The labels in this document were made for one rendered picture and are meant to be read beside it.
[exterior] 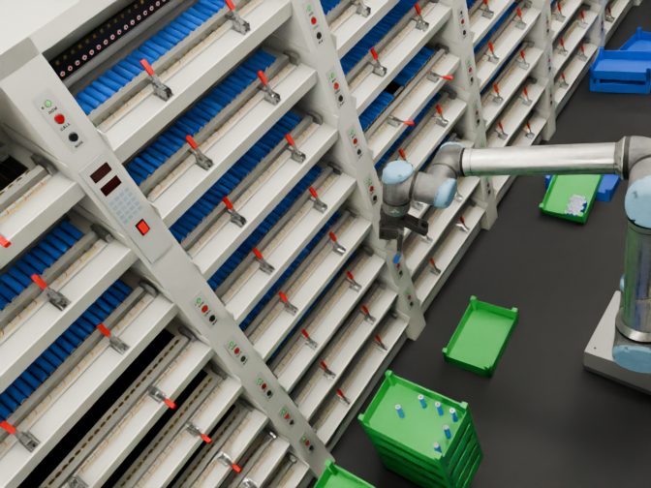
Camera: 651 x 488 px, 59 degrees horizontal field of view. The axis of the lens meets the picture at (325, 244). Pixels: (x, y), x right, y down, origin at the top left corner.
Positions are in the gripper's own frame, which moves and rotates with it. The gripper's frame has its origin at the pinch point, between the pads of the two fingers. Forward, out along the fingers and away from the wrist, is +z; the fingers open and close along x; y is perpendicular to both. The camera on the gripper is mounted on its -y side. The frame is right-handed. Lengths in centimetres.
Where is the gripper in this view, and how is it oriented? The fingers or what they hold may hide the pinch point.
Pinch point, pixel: (400, 250)
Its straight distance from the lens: 199.6
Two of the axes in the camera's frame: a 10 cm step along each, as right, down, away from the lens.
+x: -1.8, 7.3, -6.6
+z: 0.7, 6.8, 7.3
